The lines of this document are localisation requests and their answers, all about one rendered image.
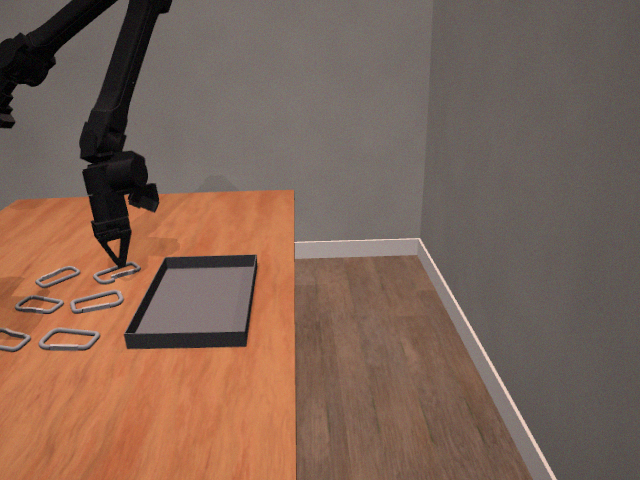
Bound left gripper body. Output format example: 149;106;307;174
89;190;130;238

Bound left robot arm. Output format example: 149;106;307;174
0;0;172;220

